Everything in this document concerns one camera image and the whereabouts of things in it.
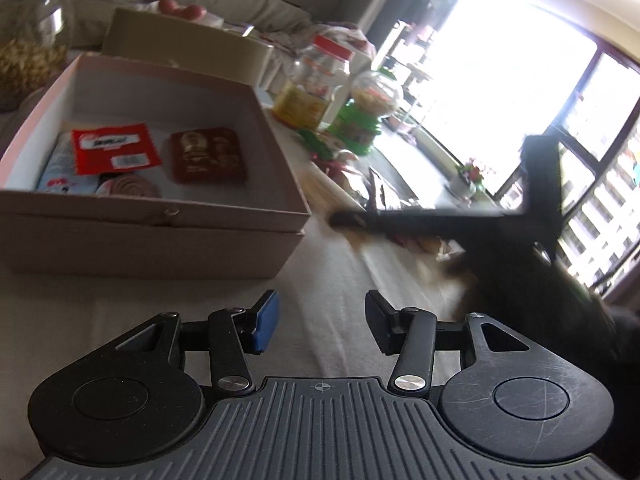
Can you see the dark red gold print packet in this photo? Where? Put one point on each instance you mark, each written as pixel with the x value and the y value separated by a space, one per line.
pixel 207 160

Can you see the pink swirl snack packet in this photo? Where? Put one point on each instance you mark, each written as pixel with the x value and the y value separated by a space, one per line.
pixel 130 187

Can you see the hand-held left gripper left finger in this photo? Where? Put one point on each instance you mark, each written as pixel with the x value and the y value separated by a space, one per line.
pixel 265 322

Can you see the plastic jar red lid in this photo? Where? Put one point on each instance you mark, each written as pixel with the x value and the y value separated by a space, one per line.
pixel 305 100

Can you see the light blue snack packet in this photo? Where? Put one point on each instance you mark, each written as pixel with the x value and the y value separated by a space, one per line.
pixel 57 170

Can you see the potted flower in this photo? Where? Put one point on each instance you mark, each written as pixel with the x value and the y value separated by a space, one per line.
pixel 465 177

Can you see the red snack packet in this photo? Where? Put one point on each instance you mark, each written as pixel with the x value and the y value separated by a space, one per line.
pixel 110 145

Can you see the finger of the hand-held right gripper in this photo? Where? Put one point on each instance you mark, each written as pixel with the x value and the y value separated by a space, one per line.
pixel 425 222
pixel 542 185

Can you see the green candy dispenser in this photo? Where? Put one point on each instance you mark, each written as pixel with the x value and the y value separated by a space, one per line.
pixel 360 125

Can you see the large glass jar of nuts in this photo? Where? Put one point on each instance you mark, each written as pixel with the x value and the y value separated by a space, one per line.
pixel 30 60

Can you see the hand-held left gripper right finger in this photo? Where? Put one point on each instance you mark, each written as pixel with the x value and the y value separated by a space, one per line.
pixel 377 325

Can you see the white table cloth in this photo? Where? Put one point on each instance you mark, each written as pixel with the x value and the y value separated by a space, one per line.
pixel 320 290

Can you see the beige box lid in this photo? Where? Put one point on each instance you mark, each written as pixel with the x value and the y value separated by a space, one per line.
pixel 175 40

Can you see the pink white cloth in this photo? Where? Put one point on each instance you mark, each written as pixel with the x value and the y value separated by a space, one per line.
pixel 345 35

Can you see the pink cardboard box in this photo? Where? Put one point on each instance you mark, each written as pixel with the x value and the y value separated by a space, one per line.
pixel 150 245

